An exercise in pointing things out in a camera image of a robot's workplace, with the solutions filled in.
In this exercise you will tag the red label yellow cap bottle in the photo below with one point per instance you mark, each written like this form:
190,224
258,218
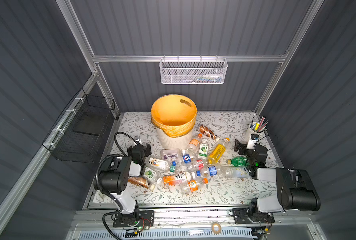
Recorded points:
196,165

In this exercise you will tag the purple grape label bottle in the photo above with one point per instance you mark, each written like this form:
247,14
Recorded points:
170,154

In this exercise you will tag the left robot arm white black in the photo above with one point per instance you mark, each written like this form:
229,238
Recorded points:
113,174

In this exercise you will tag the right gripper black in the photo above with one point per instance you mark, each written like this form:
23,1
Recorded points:
244,148

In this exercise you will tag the orange cap clear bottle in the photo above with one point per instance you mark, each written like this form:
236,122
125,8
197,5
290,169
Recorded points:
195,142

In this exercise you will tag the white wire wall basket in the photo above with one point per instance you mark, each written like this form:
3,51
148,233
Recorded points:
189,71

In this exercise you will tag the green plastic bottle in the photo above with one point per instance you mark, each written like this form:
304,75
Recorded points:
239,161

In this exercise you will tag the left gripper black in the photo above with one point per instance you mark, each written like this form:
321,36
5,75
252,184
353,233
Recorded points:
145,150

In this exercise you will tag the orange label small bottle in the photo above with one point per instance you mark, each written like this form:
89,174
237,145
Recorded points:
193,186

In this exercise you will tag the pepsi blue label bottle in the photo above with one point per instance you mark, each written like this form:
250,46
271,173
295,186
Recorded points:
186,157

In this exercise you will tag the white orange label bottle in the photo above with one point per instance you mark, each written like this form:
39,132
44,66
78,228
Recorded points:
158,164

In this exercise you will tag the tape roll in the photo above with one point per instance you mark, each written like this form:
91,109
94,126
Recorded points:
216,228

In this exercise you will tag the yellow juice bottle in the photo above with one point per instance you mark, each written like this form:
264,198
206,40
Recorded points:
218,151

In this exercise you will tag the white spray bottle in basket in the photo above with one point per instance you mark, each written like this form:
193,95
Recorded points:
214,77

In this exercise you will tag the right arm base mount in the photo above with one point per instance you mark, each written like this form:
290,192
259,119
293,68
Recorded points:
247,216

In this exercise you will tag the orange milk tea bottle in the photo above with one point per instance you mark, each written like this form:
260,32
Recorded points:
176,179

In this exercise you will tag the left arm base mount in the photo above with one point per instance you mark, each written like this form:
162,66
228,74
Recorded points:
136,219

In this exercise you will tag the blue label clear water bottle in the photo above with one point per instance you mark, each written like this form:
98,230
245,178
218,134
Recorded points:
210,171

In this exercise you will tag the white pen holder cup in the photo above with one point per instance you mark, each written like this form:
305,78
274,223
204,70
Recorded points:
256,126

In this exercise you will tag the brown coffee bottle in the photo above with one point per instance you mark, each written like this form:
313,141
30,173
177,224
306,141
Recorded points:
205,131

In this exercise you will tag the green lime label bottle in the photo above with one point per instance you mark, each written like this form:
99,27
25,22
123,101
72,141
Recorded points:
203,149

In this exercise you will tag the white bin with yellow bag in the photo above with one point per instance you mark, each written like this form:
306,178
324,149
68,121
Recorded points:
174,117

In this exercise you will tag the large clear water bottle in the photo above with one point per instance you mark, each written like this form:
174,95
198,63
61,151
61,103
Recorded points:
235,172

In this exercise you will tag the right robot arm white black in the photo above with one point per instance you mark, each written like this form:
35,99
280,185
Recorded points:
294,188

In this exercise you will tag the black wire side basket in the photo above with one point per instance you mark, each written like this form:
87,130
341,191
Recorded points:
83,130

